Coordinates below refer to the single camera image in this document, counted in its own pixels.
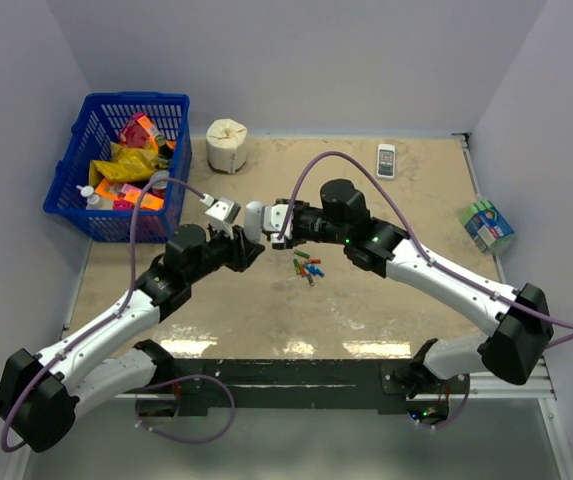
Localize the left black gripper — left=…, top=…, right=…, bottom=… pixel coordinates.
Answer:
left=187, top=221, right=264, bottom=285

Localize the long white remote control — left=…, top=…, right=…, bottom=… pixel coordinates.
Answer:
left=243, top=200, right=263, bottom=243

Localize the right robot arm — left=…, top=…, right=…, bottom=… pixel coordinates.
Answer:
left=262, top=179, right=554, bottom=393

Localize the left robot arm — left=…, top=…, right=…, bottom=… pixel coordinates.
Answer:
left=0, top=224, right=264, bottom=453

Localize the small white remote control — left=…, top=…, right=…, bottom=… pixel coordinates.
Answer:
left=376, top=143, right=397, bottom=180

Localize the green battery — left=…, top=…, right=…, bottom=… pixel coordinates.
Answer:
left=293, top=249, right=311, bottom=259

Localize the red tin can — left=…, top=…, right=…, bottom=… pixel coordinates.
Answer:
left=150, top=170, right=169, bottom=199

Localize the wrapped toilet paper roll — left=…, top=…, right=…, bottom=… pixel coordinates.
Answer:
left=206, top=119, right=248, bottom=174

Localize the orange pink snack pack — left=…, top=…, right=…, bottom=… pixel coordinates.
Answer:
left=95, top=179, right=164, bottom=211

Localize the yellow snack bag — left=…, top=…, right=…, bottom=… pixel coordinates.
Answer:
left=88, top=142, right=159, bottom=187

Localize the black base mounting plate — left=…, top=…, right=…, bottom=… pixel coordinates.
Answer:
left=136, top=359, right=444, bottom=416

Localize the pink snack box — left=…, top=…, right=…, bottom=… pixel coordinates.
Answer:
left=118, top=112, right=162, bottom=150

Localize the green blue sponge pack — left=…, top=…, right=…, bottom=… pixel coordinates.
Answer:
left=459, top=197, right=515, bottom=256

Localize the white small bottle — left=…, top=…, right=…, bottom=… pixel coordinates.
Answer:
left=76, top=185, right=102, bottom=210

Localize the blue plastic basket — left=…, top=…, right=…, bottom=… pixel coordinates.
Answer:
left=43, top=92, right=192, bottom=243

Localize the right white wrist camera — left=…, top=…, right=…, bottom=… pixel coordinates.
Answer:
left=261, top=204, right=293, bottom=250

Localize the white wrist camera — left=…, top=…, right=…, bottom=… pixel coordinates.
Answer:
left=261, top=204, right=293, bottom=250
left=200, top=194, right=241, bottom=239

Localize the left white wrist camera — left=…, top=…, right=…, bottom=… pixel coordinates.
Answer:
left=200, top=194, right=241, bottom=239

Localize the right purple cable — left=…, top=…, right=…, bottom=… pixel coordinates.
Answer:
left=278, top=151, right=573, bottom=349

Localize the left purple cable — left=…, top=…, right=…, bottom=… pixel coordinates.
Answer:
left=0, top=177, right=212, bottom=454

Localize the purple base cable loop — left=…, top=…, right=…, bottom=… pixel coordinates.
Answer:
left=134, top=374, right=237, bottom=444

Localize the aluminium frame rail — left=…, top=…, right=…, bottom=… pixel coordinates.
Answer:
left=465, top=369, right=573, bottom=480

